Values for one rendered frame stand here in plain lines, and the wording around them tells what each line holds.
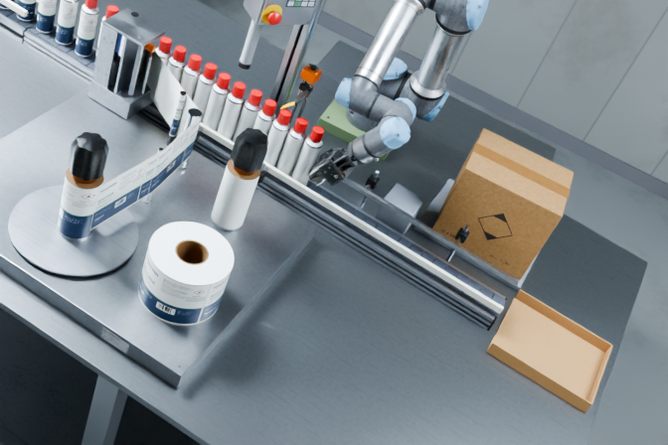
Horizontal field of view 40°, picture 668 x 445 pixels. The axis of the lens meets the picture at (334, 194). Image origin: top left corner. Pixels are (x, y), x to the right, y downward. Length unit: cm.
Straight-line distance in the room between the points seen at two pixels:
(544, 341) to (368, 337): 54
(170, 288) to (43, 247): 35
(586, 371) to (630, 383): 139
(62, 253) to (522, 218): 125
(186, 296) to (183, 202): 43
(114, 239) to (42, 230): 17
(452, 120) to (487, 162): 68
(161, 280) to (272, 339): 35
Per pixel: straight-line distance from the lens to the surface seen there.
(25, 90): 282
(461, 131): 327
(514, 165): 270
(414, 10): 260
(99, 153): 213
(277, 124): 257
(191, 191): 252
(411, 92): 288
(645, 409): 401
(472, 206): 265
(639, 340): 427
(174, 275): 210
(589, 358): 271
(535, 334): 267
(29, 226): 232
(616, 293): 298
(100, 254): 229
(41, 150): 255
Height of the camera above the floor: 256
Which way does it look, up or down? 39 degrees down
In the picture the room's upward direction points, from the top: 23 degrees clockwise
